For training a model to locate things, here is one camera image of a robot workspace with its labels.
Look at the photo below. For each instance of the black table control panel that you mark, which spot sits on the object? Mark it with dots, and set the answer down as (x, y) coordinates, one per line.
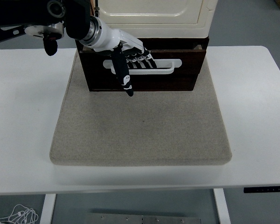
(266, 189)

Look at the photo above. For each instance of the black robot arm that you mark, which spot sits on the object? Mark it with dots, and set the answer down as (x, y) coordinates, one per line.
(25, 11)

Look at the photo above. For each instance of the dark wooden drawer case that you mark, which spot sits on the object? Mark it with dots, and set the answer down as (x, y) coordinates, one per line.
(206, 41)

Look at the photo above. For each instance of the beige felt mat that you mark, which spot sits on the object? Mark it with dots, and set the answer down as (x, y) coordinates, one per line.
(140, 128)

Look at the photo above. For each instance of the white table leg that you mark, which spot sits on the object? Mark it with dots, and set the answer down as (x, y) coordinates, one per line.
(47, 210)
(222, 207)

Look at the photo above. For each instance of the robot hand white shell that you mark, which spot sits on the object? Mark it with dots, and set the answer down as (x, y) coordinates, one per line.
(107, 37)

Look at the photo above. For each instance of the dark wooden drawer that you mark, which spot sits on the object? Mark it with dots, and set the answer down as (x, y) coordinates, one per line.
(177, 80)

